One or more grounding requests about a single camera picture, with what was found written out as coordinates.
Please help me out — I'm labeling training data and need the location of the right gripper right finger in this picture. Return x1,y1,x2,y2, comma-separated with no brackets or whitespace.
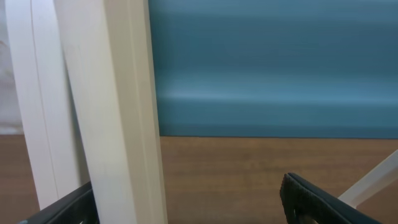
279,172,384,224

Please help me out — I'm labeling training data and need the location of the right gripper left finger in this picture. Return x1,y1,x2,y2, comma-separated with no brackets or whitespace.
17,181,101,224

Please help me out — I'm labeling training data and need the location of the white pipette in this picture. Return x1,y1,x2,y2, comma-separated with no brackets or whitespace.
53,0,169,224

